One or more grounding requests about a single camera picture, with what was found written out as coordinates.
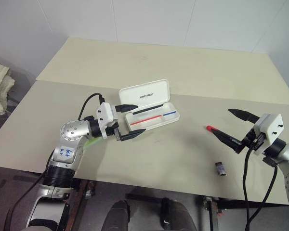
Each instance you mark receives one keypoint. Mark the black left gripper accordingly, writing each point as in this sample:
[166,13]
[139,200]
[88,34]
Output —
[110,131]

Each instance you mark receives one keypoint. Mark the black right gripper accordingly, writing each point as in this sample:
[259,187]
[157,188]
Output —
[251,140]

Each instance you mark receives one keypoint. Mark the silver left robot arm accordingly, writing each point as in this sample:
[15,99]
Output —
[72,131]

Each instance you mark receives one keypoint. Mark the white open pencil case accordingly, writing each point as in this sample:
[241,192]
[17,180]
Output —
[144,96]

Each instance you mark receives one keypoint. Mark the red pen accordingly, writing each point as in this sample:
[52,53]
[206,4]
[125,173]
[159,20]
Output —
[144,120]

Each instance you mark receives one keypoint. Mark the black pen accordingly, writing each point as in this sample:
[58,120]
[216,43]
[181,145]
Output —
[149,109]

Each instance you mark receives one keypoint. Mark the red capped marker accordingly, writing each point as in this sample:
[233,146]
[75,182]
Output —
[209,128]

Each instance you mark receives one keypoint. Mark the blue pen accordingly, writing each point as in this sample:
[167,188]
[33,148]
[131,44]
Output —
[169,113]

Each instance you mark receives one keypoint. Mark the light green ruler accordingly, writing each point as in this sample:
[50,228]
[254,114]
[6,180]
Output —
[91,142]

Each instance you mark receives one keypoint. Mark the dark grey eraser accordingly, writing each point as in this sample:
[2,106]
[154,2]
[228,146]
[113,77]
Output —
[220,169]

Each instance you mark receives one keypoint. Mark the dark rounded shape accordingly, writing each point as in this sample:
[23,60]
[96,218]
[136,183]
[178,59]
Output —
[116,216]
[178,216]

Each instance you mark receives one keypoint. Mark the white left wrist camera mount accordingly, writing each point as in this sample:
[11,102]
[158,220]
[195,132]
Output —
[105,113]

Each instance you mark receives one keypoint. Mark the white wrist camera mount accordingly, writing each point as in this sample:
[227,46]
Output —
[105,113]
[271,130]

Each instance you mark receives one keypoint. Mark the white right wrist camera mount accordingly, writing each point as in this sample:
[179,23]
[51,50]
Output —
[271,130]

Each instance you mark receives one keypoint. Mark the black table frame bar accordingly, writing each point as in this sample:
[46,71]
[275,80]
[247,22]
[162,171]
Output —
[183,199]

